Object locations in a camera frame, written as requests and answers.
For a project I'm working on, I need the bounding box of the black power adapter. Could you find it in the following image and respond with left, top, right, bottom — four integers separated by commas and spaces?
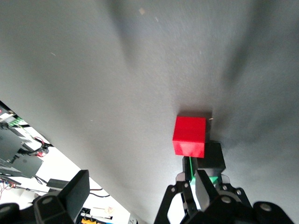
46, 178, 71, 189

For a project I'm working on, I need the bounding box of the green cube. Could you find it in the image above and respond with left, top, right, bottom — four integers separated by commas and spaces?
188, 156, 220, 186

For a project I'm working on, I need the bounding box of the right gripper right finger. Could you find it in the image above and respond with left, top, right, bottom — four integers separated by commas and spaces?
184, 170, 295, 224

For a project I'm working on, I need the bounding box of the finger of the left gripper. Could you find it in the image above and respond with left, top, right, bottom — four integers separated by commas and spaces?
214, 174, 248, 201
154, 156, 201, 224

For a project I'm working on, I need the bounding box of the red cube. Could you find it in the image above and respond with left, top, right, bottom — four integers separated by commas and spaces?
172, 116, 207, 159

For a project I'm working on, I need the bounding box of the dark grey electronics box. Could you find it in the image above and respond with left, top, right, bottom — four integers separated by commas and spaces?
7, 155, 45, 179
0, 127, 28, 164

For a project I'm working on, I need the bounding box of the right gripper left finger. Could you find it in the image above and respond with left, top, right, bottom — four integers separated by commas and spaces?
0, 169, 91, 224

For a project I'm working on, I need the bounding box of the green terminal block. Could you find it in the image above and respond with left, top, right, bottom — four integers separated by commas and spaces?
8, 116, 24, 128

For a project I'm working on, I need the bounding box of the red black cable bundle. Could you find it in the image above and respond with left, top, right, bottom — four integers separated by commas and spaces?
17, 137, 54, 158

